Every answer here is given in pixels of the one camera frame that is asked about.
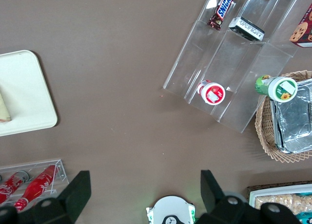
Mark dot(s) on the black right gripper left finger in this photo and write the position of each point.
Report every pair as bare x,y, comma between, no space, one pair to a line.
73,197

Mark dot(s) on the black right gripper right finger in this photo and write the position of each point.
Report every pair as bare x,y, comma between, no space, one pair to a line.
214,204

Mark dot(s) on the triangular sandwich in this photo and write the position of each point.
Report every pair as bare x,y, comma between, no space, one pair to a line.
3,109

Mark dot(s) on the white rectangular snack tray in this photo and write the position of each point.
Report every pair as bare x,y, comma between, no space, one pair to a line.
268,192

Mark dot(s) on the dark brown base tray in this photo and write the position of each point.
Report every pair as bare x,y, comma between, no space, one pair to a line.
292,184

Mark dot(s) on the light tan wicker basket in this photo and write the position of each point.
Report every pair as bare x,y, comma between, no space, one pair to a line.
264,131

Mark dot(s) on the cream plastic tray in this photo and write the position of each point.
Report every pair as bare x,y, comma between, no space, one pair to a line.
26,92

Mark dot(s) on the clear acrylic bottle rack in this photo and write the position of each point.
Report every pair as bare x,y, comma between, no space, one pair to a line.
62,171

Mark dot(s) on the red cola bottle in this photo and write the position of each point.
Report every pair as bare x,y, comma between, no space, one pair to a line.
7,188
36,187

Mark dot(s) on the large rice cracker pack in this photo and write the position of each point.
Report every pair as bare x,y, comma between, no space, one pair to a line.
280,201

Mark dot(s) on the teal snack packet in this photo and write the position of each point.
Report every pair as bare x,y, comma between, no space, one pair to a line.
306,218

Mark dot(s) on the red lid yogurt cup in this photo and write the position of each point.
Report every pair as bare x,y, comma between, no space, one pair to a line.
213,93

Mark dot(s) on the silver foil packet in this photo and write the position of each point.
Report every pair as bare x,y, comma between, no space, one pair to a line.
295,121

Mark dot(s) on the green lid yogurt cup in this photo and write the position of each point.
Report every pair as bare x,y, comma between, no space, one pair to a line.
280,88

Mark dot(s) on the clear acrylic step display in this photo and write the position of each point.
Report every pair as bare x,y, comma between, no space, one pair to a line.
231,63

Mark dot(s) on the black and white snack box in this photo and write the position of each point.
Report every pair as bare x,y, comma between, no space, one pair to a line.
247,29

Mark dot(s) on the red cookie box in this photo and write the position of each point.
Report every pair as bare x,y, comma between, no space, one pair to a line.
303,31

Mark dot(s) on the Snickers chocolate bar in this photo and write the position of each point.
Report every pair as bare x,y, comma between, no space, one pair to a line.
223,8

